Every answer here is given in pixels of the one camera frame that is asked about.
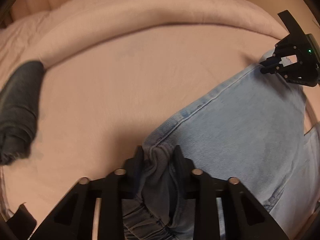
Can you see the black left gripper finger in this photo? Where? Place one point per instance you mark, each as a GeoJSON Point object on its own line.
{"type": "Point", "coordinates": [243, 215]}
{"type": "Point", "coordinates": [72, 217]}

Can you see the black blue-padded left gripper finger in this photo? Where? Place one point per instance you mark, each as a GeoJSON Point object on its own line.
{"type": "Point", "coordinates": [271, 61]}
{"type": "Point", "coordinates": [271, 69]}

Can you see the light blue denim jeans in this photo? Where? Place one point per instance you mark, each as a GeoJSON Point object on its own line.
{"type": "Point", "coordinates": [250, 127]}

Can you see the pink bed sheet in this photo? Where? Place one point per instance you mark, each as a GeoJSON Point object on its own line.
{"type": "Point", "coordinates": [98, 105]}

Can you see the rolled dark grey pants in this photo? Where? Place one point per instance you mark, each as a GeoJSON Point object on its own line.
{"type": "Point", "coordinates": [20, 110]}

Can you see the pink folded duvet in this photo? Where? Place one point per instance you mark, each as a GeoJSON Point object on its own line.
{"type": "Point", "coordinates": [52, 36]}

